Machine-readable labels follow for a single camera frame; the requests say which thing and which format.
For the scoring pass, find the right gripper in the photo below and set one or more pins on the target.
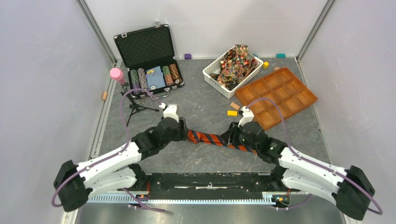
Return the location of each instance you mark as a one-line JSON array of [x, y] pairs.
[[229, 136]]

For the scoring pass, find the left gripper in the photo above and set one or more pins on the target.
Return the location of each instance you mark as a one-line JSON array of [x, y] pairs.
[[182, 133]]

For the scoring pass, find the orange navy striped tie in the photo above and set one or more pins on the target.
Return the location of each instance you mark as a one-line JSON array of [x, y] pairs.
[[198, 137]]

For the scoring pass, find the white plastic basket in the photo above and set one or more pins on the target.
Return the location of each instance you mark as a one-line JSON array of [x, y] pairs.
[[214, 67]]

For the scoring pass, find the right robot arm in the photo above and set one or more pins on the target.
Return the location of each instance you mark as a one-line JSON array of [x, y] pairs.
[[348, 189]]

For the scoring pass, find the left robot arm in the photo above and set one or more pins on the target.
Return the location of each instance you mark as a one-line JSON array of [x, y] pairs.
[[76, 183]]

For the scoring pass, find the patterned colourful ties pile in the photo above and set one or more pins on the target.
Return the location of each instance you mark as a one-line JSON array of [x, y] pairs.
[[235, 66]]

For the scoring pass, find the yellow block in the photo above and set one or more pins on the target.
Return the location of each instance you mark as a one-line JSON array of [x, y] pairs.
[[232, 113]]

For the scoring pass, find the brown wooden block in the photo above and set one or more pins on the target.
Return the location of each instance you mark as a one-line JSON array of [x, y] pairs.
[[235, 106]]

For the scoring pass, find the wooden compartment tray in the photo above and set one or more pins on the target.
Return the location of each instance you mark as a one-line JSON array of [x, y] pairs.
[[281, 86]]

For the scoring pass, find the cork piece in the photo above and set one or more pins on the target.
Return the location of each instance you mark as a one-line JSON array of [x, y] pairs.
[[104, 95]]

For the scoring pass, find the small yellow cube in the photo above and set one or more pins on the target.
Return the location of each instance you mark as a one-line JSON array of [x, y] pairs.
[[265, 65]]

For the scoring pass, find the pink microphone on tripod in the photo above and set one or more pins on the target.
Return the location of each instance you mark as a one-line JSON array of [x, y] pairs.
[[117, 75]]

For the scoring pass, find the black poker chip case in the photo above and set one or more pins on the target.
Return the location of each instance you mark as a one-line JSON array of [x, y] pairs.
[[149, 48]]

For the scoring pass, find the teal block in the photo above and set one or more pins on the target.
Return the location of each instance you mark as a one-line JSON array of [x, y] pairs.
[[280, 55]]

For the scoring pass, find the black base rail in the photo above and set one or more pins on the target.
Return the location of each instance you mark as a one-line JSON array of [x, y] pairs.
[[207, 186]]

